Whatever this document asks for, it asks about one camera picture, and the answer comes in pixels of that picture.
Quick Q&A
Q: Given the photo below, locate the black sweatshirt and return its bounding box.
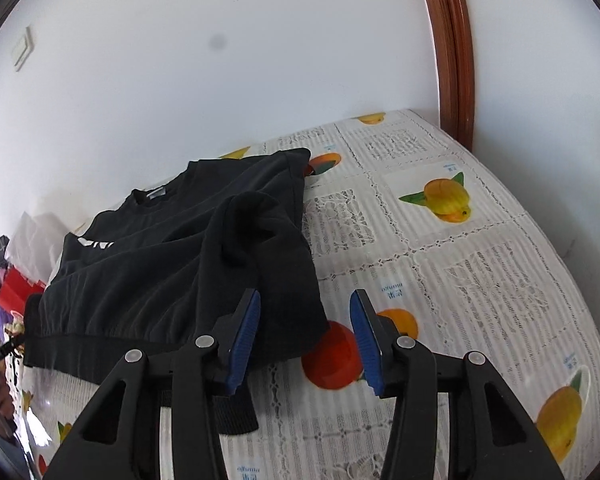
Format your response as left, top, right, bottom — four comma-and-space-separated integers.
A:
21, 147, 330, 436

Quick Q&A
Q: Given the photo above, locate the red paper shopping bag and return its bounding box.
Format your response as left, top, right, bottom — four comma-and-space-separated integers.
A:
0, 266, 46, 315

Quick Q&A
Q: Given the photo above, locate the white Miniso paper bag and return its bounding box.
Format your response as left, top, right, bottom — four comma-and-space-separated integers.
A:
6, 212, 69, 285

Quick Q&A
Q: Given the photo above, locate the fruit print bed sheet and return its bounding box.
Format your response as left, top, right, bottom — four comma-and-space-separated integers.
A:
17, 108, 600, 480

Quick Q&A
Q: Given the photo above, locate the white wall switch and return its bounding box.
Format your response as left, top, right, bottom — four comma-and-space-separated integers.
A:
12, 27, 34, 72

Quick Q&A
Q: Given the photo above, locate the brown wooden door frame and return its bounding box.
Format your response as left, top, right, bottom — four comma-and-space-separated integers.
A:
425, 0, 476, 150

